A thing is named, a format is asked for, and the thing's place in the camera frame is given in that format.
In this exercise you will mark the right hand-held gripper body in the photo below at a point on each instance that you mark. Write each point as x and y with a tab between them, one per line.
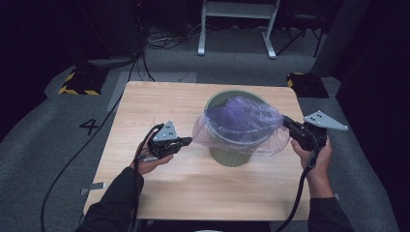
309	133

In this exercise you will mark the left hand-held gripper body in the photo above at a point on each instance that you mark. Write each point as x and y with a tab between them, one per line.
166	138

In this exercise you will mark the purple plastic bag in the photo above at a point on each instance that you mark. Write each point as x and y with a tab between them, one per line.
245	121

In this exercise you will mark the green trash bin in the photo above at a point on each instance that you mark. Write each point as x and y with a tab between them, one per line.
230	158

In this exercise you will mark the person's left hand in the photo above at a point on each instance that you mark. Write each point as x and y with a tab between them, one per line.
151	165

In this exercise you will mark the person's right hand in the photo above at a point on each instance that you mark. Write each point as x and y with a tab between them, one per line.
317	164

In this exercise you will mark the black yellow striped stand base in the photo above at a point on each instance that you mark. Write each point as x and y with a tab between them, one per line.
83	82
307	85

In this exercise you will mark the grey tape strip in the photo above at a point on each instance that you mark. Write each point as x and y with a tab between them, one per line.
93	187

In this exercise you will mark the black tripod stand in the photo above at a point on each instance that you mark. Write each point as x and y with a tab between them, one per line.
299	29

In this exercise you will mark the grey column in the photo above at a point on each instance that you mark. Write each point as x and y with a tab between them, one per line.
338	35

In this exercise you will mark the white metal stand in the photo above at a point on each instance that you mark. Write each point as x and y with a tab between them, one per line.
238	11

